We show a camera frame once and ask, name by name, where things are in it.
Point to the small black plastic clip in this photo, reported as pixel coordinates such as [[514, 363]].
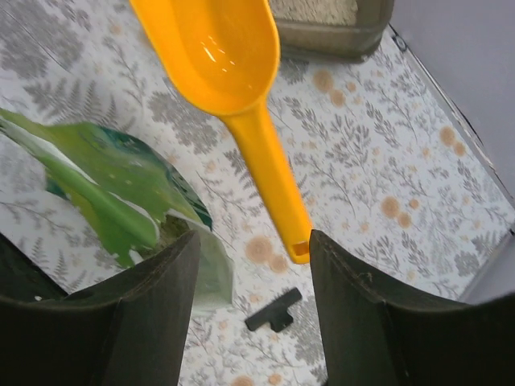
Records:
[[275, 313]]

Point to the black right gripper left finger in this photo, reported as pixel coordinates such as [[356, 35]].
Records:
[[129, 329]]

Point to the brown plastic litter box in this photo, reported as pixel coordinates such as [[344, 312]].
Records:
[[349, 44]]

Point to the green litter bag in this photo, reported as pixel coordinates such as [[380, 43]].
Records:
[[135, 201]]

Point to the orange plastic scoop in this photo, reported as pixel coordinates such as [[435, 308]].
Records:
[[223, 57]]

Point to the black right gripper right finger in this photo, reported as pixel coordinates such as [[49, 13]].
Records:
[[377, 330]]

